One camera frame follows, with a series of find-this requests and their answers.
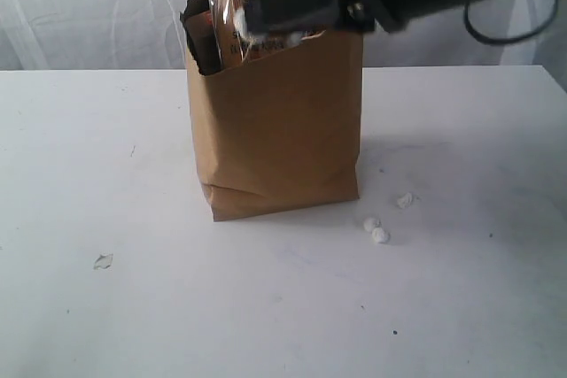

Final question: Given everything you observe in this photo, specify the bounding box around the brown pouch with orange label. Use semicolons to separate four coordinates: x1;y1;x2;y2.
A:
181;10;222;76

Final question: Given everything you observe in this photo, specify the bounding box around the brown paper shopping bag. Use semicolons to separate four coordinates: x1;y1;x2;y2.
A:
182;0;363;221

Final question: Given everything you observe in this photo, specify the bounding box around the white curtain backdrop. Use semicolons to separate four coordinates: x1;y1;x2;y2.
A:
1;0;566;81

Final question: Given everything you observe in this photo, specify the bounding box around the small clear plastic scrap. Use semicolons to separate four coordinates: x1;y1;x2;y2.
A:
93;253;113;270

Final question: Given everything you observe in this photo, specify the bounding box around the black camera cable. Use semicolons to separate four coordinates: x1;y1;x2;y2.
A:
462;0;560;42

